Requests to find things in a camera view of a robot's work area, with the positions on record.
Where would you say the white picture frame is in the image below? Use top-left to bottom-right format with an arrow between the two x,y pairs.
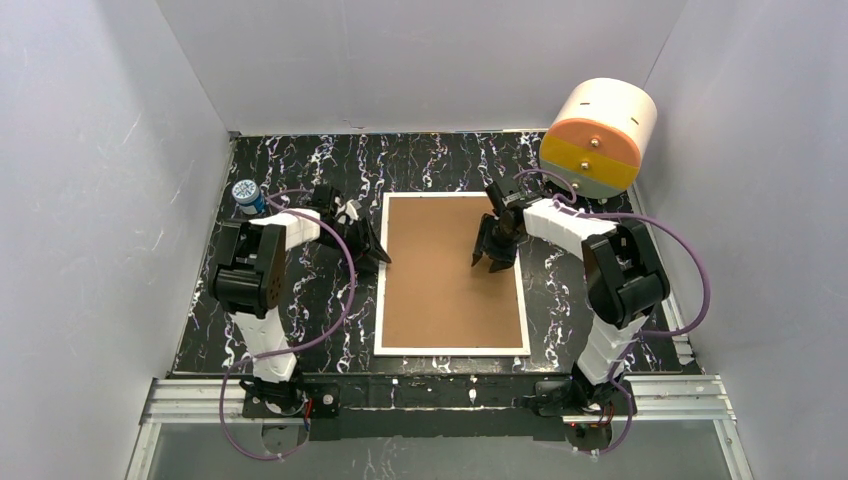
373,191 -> 532,358

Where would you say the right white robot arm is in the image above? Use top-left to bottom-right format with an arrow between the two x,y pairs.
472,178 -> 670,386

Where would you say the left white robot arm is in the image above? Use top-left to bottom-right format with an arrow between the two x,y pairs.
209,183 -> 391,384

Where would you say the small blue lidded jar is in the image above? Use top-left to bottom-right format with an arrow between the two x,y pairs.
230,179 -> 267,216

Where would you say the white cylindrical drawer unit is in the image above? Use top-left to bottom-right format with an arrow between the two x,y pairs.
539,78 -> 658,200

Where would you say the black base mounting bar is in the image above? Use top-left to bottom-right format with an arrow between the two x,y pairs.
239,373 -> 637,449

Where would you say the aluminium rail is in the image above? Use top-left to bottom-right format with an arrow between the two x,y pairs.
125,375 -> 753,479

